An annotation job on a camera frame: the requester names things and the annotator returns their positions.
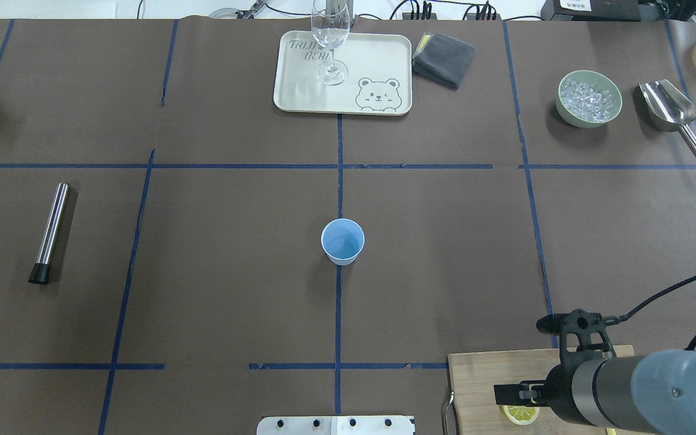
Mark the lemon slice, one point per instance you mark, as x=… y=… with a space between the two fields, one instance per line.
x=519 y=414

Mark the steel ice scoop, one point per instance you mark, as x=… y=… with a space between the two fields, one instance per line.
x=670 y=110

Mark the folded grey cloth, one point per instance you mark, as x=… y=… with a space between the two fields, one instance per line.
x=442 y=59

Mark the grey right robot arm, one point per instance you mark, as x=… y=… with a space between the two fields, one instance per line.
x=654 y=393

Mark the green bowl of ice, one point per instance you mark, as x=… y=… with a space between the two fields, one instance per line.
x=587 y=99

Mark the light blue plastic cup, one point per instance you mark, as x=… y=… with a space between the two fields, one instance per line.
x=342 y=240

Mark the black power strip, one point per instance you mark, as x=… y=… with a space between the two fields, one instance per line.
x=420 y=11

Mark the black box with label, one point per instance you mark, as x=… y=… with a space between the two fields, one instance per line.
x=610 y=11

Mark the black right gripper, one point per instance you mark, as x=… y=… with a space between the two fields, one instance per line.
x=559 y=389

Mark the wooden cutting board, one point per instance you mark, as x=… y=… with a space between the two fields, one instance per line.
x=472 y=377

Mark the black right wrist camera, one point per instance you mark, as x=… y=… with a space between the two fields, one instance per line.
x=580 y=330

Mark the clear wine glass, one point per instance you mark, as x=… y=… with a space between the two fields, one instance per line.
x=330 y=27

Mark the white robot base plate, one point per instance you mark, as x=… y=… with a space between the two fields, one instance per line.
x=358 y=424

